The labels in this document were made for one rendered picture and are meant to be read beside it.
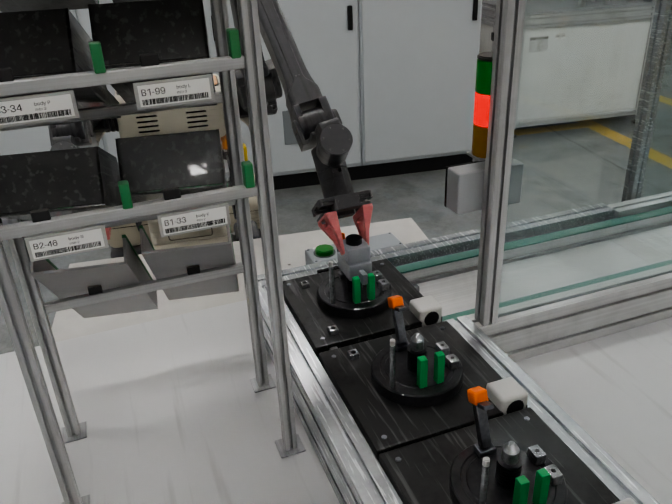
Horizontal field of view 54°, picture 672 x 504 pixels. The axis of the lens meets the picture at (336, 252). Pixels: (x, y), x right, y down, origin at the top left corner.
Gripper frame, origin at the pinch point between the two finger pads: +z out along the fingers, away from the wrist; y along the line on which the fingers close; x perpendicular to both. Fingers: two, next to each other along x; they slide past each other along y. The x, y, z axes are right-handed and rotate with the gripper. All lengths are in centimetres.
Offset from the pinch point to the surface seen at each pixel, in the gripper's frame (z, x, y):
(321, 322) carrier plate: 11.4, 2.9, -8.8
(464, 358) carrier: 23.9, -11.8, 8.7
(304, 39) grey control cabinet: -174, 230, 86
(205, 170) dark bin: -8.6, -28.9, -26.6
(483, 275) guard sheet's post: 11.6, -10.6, 17.3
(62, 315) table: -7, 42, -55
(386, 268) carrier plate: 3.2, 13.0, 9.9
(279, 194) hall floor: -100, 289, 61
